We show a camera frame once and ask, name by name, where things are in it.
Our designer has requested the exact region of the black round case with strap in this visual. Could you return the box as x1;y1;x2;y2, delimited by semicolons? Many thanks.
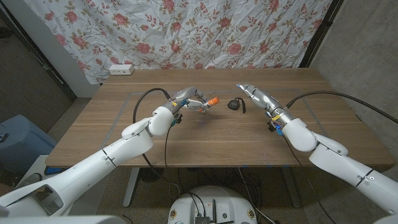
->
227;97;247;114

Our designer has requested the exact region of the white table leg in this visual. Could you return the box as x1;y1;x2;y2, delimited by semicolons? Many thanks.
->
123;167;141;208

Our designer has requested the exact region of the grey sneaker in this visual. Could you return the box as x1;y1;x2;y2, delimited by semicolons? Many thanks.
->
15;172;43;189

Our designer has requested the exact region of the grey table leg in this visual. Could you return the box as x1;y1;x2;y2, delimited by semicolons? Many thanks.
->
281;166;302;208

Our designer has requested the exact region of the white robot torso base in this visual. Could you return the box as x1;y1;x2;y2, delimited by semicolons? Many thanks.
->
167;185;258;224

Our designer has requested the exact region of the white power strip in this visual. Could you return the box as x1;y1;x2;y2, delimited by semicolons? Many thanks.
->
108;63;134;76

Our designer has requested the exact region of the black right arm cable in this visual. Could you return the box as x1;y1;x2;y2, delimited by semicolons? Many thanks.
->
285;90;398;124

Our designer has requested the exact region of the floral backdrop cloth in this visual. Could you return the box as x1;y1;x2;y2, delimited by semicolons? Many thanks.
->
23;0;333;85

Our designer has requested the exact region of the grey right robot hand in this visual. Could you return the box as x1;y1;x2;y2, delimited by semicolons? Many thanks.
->
236;83;295;125

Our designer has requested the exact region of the blue plastic bin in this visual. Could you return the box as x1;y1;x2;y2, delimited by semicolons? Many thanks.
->
0;114;58;177

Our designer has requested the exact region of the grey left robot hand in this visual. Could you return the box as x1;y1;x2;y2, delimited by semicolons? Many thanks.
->
164;86;209;114

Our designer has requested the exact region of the black backdrop stand pole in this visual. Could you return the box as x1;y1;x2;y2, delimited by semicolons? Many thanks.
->
298;0;345;68

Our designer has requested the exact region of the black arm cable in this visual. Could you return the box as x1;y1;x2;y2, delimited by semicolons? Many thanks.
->
285;90;398;124
132;87;181;195

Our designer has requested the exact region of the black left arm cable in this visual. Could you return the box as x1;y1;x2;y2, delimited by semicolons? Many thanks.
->
132;87;181;195

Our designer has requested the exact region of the blue flat floor item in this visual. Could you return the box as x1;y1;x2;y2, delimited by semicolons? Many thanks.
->
44;166;65;175

